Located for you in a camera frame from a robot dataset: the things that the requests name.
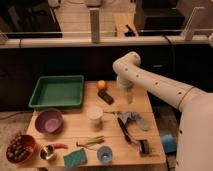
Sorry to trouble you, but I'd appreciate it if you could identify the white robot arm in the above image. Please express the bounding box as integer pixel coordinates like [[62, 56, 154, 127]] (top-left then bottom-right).
[[112, 52, 213, 171]]

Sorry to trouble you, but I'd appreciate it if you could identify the orange ball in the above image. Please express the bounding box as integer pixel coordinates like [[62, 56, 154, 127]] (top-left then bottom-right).
[[97, 80, 107, 90]]

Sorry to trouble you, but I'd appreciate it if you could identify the white cup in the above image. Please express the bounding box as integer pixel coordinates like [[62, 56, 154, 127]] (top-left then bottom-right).
[[86, 106, 103, 124]]

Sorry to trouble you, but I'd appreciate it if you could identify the black tool on far table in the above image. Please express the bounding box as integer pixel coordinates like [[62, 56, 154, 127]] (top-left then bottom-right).
[[124, 25, 136, 37]]

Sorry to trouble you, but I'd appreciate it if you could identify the green plastic tray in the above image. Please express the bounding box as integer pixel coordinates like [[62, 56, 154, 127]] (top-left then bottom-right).
[[28, 75, 84, 109]]

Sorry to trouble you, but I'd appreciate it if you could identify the teal sponge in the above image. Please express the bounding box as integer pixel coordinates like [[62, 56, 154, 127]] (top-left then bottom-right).
[[63, 148, 87, 169]]

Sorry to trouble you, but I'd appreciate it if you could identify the purple bowl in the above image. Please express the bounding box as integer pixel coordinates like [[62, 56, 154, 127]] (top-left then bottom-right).
[[35, 108, 63, 134]]

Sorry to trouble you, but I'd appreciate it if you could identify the red chili pepper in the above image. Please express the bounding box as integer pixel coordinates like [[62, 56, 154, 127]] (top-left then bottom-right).
[[52, 143, 68, 149]]

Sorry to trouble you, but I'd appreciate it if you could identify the small metal cup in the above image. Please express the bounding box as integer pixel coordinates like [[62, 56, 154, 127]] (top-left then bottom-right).
[[39, 145, 56, 161]]

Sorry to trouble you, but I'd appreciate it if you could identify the red bowl with nuts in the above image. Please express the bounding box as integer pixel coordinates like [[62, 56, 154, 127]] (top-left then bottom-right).
[[6, 134, 36, 164]]

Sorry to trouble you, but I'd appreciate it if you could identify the black handled brush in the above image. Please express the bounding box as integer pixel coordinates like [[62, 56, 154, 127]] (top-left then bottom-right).
[[117, 117, 131, 143]]

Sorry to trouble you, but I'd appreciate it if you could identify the white angled bracket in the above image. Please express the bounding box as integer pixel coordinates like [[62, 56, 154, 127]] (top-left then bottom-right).
[[181, 6, 205, 41]]

